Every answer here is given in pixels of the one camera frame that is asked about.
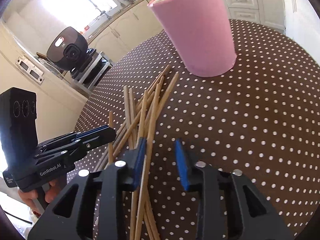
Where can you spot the door strike plate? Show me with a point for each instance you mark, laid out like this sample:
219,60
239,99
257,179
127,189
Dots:
30,69

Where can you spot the brown polka dot tablecloth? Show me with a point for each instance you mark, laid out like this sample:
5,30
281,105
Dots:
261,117

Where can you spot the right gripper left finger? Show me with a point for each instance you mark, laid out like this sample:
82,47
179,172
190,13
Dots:
71,214

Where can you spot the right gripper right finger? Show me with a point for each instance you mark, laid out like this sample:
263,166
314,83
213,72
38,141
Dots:
230,206

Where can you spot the black tripod camera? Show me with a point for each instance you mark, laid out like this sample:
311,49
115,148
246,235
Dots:
70,52

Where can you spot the metal shelf rack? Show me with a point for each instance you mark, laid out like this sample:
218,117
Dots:
92,70

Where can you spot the pink cylindrical utensil cup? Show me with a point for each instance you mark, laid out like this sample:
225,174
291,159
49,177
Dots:
201,33

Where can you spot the kitchen window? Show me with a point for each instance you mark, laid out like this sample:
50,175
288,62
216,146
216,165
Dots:
79,14

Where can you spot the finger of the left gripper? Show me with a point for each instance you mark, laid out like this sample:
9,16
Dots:
95,138

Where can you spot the sink faucet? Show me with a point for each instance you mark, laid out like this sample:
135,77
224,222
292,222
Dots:
102,12

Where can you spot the person's left hand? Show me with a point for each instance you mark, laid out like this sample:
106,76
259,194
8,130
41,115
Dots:
30,198

